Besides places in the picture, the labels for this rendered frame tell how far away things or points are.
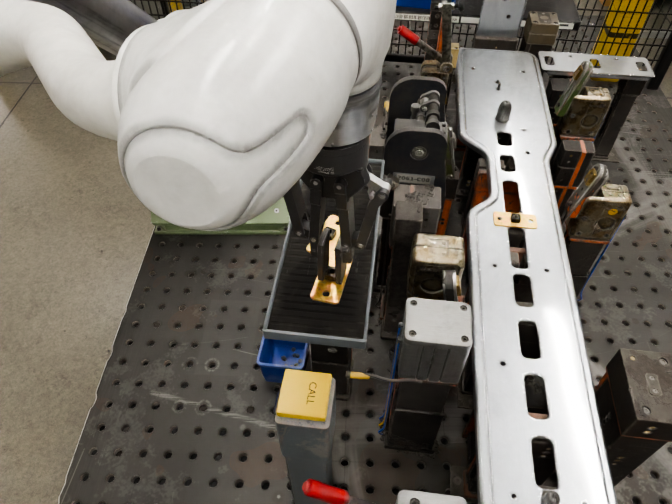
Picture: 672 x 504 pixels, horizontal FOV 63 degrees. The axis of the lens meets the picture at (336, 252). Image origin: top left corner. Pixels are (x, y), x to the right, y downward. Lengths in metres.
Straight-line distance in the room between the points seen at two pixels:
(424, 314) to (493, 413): 0.19
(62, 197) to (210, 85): 2.59
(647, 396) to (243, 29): 0.79
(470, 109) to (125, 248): 1.65
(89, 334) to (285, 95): 2.03
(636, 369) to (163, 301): 1.00
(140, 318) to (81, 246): 1.27
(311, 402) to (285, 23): 0.46
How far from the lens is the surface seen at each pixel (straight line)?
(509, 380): 0.92
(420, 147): 1.02
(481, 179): 1.26
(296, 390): 0.69
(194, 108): 0.29
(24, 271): 2.62
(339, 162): 0.53
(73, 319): 2.36
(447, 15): 1.37
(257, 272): 1.39
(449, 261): 0.93
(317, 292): 0.70
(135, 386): 1.28
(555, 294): 1.04
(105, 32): 1.08
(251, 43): 0.32
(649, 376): 0.97
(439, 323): 0.81
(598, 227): 1.23
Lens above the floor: 1.78
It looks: 49 degrees down
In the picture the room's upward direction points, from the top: straight up
